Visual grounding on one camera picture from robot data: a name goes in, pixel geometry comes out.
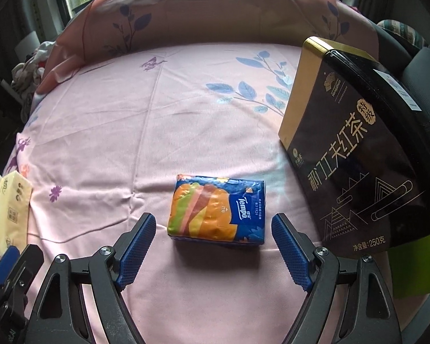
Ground yellow soft tissue pack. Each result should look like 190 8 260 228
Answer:
0 171 32 256

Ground green open box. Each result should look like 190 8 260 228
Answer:
388 235 430 298

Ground pink floral bed sheet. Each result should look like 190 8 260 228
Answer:
11 44 319 343

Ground black gold tea box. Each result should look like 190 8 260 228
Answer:
279 36 430 258

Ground blue orange Tempo tissue pack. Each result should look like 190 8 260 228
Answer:
167 174 265 246

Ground pile of clothes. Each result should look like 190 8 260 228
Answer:
11 41 55 124

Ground dark grey sofa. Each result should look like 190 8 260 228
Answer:
370 23 430 134

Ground striped cushion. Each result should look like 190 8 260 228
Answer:
378 19 427 48

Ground long pink floral pillow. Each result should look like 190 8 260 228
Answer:
37 0 379 95

